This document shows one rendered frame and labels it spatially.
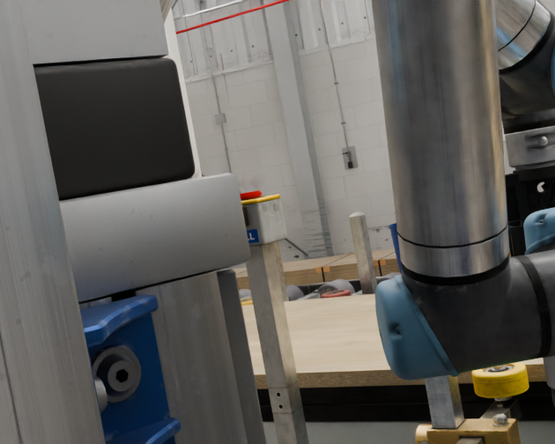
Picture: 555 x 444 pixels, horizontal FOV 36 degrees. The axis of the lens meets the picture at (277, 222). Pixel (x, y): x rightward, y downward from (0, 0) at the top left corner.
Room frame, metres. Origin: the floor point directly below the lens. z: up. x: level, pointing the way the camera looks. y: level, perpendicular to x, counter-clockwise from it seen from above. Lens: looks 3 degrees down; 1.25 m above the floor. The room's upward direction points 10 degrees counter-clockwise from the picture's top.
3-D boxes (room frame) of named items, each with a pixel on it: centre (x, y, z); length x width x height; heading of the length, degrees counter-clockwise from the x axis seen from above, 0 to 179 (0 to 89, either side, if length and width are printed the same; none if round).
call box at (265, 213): (1.33, 0.04, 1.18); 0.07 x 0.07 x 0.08; 59
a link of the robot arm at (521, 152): (1.01, -0.32, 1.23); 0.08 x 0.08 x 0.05
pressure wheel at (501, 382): (1.28, -0.29, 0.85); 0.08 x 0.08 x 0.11
